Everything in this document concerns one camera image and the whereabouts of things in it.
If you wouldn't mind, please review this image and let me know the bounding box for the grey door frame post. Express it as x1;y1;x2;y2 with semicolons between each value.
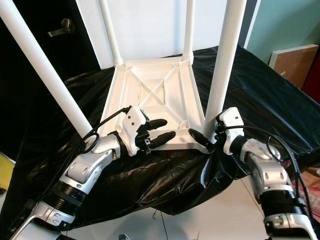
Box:
237;0;261;48

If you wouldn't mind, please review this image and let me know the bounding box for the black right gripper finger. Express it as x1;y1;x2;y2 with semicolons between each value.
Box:
188;128;215;152

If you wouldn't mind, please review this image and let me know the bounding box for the pink plastic bag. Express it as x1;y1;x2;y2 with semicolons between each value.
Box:
307;170;320;221

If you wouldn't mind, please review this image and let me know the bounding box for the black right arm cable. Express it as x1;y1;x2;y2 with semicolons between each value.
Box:
220;124;311;211

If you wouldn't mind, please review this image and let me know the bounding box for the dark door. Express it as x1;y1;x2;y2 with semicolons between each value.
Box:
0;0;101;151

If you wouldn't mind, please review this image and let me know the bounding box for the metal door handle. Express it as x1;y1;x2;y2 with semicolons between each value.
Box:
47;18;76;38

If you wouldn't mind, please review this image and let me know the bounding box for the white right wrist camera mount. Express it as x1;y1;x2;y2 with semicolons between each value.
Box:
219;106;246;155

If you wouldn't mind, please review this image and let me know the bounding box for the white plastic table top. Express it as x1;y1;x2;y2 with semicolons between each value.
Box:
96;55;215;151

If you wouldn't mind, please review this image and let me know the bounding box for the white plastic table leg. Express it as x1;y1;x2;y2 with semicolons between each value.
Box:
0;0;93;137
203;0;247;138
181;0;196;62
99;0;125;67

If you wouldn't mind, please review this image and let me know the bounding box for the black plastic table cover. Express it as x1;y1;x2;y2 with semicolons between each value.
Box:
0;44;320;236

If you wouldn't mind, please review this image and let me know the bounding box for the brown wooden box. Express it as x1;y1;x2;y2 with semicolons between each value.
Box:
269;44;320;88

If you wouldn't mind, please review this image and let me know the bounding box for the brown wooden table beam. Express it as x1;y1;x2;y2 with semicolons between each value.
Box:
287;150;320;176

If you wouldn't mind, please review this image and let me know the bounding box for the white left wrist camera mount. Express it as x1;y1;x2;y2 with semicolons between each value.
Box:
121;106;151;156

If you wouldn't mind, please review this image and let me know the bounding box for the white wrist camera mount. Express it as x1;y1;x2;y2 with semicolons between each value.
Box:
121;106;151;156
219;106;246;155

